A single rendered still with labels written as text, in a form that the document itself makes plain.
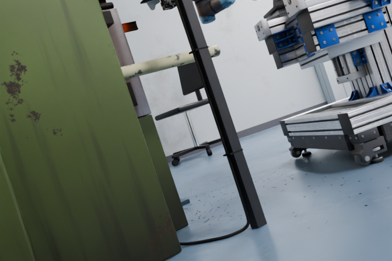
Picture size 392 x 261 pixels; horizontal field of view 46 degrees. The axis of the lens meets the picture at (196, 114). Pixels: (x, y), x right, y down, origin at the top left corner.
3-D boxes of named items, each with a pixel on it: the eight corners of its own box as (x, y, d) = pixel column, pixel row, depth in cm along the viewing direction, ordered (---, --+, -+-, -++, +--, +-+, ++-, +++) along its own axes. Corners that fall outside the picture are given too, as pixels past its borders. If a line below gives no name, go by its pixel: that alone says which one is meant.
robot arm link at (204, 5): (213, 17, 219) (206, -5, 219) (198, 25, 227) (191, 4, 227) (224, 16, 224) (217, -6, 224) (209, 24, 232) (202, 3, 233)
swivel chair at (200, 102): (226, 144, 523) (196, 55, 524) (238, 145, 455) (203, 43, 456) (169, 163, 516) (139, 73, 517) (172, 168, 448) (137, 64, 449)
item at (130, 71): (216, 58, 182) (211, 46, 182) (223, 55, 178) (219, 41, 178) (116, 84, 158) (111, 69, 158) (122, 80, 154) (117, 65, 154)
